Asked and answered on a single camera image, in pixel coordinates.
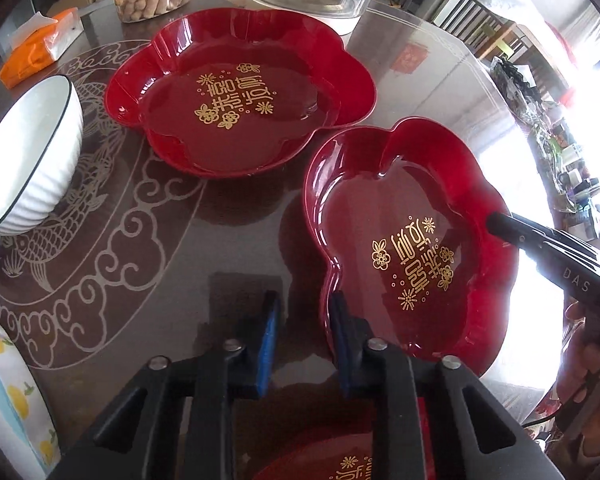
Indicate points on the orange tissue pack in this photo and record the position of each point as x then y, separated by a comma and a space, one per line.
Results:
35, 47

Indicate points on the person's right hand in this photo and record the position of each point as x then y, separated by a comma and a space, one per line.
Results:
577, 360

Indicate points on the lemon-pattern ceramic dish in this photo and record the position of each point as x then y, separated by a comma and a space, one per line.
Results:
10, 390

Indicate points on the wooden slatted chair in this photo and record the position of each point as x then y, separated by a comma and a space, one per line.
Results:
480, 15

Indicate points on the white bowl with black rim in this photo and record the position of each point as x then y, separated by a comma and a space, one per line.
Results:
30, 160

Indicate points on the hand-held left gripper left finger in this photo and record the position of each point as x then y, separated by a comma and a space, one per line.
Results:
268, 340

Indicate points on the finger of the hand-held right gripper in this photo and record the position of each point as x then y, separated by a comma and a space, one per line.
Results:
540, 255

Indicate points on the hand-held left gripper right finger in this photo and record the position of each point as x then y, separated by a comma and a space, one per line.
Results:
340, 347

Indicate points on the red flower-shaped plate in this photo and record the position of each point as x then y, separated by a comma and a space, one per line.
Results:
240, 95
330, 455
410, 255

